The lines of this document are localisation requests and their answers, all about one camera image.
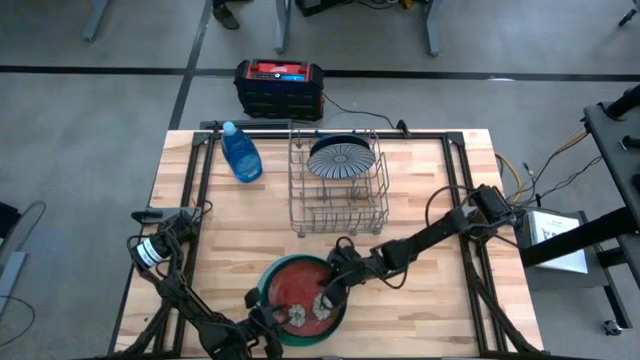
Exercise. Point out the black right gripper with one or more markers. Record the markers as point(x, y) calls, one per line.
point(352, 265)

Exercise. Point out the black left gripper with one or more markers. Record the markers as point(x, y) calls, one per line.
point(262, 330)

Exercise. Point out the dark green deep plate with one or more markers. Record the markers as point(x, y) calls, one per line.
point(310, 341)

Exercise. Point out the red flower plate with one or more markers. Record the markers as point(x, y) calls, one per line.
point(297, 285)

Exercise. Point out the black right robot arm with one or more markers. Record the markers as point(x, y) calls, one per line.
point(430, 235)

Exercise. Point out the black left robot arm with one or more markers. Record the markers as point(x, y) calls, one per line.
point(180, 300)

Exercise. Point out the blue dish soap bottle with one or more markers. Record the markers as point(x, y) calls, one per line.
point(242, 157)

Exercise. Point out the red black power station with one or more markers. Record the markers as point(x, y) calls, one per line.
point(280, 95)

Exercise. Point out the white box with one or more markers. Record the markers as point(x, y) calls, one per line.
point(555, 240)

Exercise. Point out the grey desk leg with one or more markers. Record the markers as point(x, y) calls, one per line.
point(95, 20)
point(282, 25)
point(433, 30)

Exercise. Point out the caster wheel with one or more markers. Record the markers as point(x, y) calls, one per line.
point(612, 327)

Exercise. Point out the person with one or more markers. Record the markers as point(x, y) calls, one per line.
point(225, 15)

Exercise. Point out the black side table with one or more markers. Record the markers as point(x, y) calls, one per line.
point(615, 150)

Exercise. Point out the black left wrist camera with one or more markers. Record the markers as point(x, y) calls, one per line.
point(252, 297)

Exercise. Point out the black aluminium table frame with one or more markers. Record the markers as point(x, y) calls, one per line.
point(452, 175)

